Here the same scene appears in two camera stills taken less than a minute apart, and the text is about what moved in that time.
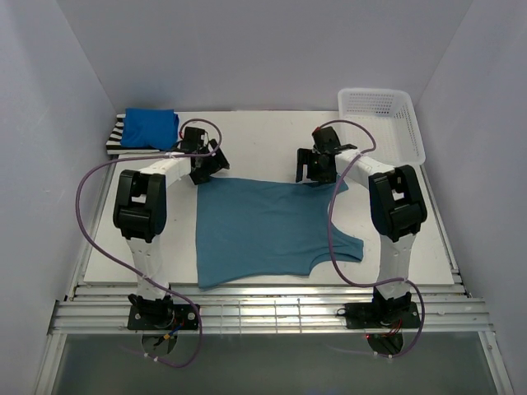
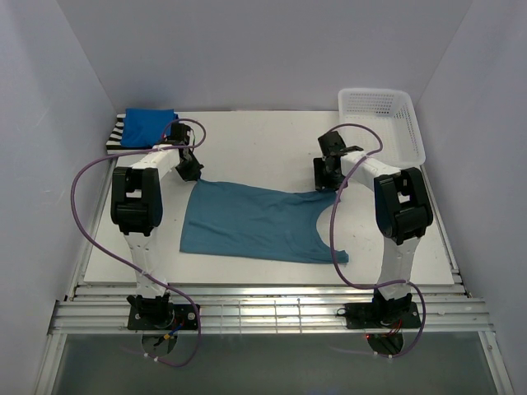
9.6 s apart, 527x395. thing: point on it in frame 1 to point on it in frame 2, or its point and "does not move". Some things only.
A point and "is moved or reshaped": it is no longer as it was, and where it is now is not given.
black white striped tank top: x=113 y=145 does not move
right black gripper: x=306 y=157 to x=320 y=180
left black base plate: x=162 y=317 does not move
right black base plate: x=382 y=315 does not move
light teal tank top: x=254 y=230 is moved or reshaped
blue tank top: x=155 y=127 does not move
